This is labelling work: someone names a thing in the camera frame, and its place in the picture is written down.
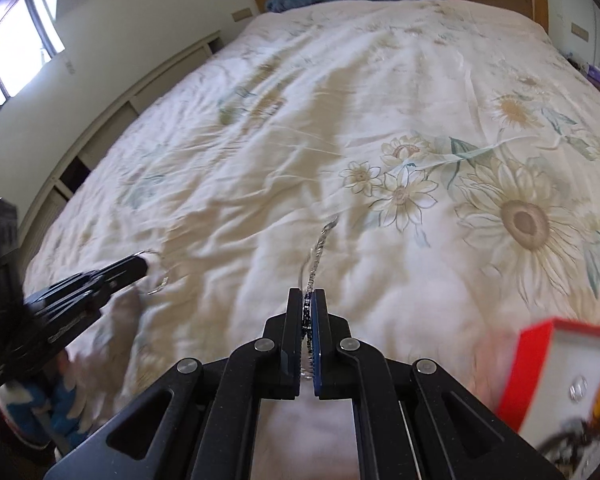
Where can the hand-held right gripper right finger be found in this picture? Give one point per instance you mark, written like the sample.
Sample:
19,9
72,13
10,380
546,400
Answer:
319,340

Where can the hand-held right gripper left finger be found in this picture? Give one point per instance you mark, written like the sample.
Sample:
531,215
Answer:
292,340

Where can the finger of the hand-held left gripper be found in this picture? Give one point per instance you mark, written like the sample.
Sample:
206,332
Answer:
145,261
80,300

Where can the red jewelry box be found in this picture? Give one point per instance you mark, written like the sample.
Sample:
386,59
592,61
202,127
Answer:
530,360

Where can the floral cream bedspread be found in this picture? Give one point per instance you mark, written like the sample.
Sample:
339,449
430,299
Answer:
330,135

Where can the window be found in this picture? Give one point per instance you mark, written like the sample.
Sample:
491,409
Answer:
20,50

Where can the dark bangle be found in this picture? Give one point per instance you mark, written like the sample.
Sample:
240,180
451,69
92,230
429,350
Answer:
560,435

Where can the purple box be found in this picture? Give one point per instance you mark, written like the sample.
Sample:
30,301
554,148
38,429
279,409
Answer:
596,73

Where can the low white wall cabinet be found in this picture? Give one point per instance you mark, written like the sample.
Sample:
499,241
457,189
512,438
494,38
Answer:
130,95

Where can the wall socket plate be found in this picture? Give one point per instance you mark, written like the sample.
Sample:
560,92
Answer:
580,31
242,14

